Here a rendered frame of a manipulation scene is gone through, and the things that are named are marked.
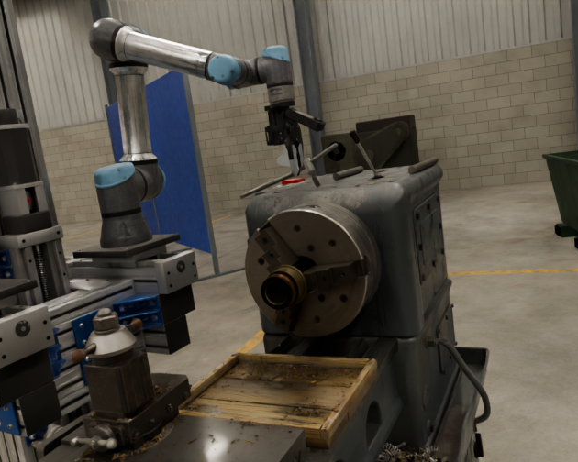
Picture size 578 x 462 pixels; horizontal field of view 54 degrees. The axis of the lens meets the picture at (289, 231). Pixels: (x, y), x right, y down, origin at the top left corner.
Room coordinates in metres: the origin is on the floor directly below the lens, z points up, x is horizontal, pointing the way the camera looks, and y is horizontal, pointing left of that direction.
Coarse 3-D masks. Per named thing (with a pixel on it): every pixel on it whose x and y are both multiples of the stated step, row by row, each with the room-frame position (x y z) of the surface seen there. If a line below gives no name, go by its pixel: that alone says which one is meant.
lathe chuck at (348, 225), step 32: (288, 224) 1.31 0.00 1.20; (320, 224) 1.27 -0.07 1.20; (352, 224) 1.30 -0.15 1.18; (256, 256) 1.35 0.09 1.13; (320, 256) 1.28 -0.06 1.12; (352, 256) 1.24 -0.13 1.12; (256, 288) 1.36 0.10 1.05; (320, 288) 1.28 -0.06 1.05; (352, 288) 1.25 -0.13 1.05; (320, 320) 1.29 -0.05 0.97; (352, 320) 1.25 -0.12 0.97
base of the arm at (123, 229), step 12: (108, 216) 1.61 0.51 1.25; (120, 216) 1.61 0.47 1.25; (132, 216) 1.62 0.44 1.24; (108, 228) 1.61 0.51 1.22; (120, 228) 1.60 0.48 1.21; (132, 228) 1.61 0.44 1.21; (144, 228) 1.64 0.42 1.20; (108, 240) 1.60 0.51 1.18; (120, 240) 1.59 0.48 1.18; (132, 240) 1.60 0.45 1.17; (144, 240) 1.62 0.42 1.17
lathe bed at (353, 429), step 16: (288, 336) 1.49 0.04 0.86; (304, 336) 1.47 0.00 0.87; (272, 352) 1.40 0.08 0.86; (288, 352) 1.37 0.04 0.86; (304, 352) 1.36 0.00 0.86; (320, 352) 1.45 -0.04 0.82; (352, 352) 1.32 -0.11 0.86; (368, 352) 1.30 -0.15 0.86; (384, 352) 1.29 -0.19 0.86; (384, 368) 1.25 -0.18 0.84; (384, 384) 1.28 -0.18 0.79; (368, 400) 1.17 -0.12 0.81; (384, 400) 1.27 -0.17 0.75; (400, 400) 1.35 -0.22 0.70; (352, 416) 1.04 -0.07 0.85; (368, 416) 1.25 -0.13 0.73; (384, 416) 1.25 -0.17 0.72; (352, 432) 1.07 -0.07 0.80; (368, 432) 1.20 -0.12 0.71; (384, 432) 1.21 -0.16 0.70; (336, 448) 0.99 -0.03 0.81; (352, 448) 1.06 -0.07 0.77; (368, 448) 1.14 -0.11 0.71
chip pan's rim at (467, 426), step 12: (456, 348) 1.88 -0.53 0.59; (468, 348) 1.87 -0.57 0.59; (480, 348) 1.85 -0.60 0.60; (468, 360) 1.86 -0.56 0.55; (480, 360) 1.85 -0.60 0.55; (456, 384) 1.70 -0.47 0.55; (480, 396) 1.66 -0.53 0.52; (444, 420) 1.50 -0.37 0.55; (468, 420) 1.44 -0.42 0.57; (468, 432) 1.42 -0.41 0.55; (468, 444) 1.41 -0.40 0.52
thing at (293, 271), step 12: (276, 276) 1.17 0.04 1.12; (288, 276) 1.19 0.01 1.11; (300, 276) 1.20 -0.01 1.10; (264, 288) 1.18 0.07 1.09; (276, 288) 1.23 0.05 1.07; (288, 288) 1.16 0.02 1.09; (300, 288) 1.18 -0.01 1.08; (264, 300) 1.18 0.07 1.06; (276, 300) 1.20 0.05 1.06; (288, 300) 1.16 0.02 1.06; (300, 300) 1.21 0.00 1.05
